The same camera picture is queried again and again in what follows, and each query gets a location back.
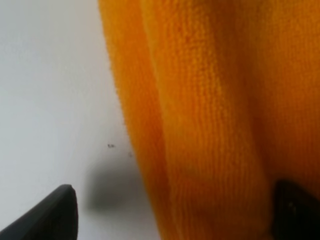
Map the orange terry towel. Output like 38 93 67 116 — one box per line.
99 0 320 240

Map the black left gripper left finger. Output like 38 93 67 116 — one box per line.
0 184 78 240

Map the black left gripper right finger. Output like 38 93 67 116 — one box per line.
271 180 320 240

